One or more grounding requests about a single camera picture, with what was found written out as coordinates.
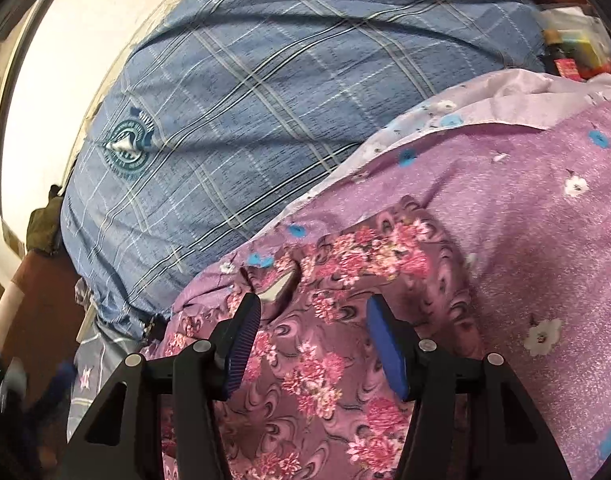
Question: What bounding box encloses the heap of colourful packets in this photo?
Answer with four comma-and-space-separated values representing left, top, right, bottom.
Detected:
535, 4, 611, 82

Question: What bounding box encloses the olive green bag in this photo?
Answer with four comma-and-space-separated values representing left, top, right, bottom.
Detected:
25, 185, 67, 257

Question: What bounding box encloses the dark window frame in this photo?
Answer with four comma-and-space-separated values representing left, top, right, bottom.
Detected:
0, 0, 88, 221

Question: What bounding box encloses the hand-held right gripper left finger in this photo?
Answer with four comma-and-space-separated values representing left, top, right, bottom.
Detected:
68, 292, 262, 480

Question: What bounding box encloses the pale blue patterned sheet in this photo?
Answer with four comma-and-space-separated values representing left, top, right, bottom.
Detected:
66, 280, 158, 443

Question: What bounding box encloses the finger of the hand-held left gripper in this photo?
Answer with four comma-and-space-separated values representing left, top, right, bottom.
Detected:
35, 359, 79, 423

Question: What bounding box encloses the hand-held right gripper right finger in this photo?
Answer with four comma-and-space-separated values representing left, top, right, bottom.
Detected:
366, 294, 573, 480

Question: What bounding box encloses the pink floral garment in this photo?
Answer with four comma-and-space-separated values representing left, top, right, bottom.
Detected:
155, 195, 486, 480

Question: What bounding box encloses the brown wooden furniture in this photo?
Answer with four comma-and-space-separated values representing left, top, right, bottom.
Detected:
5, 250, 97, 461

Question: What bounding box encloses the purple floral blanket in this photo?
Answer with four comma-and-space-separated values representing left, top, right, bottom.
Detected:
150, 70, 611, 480

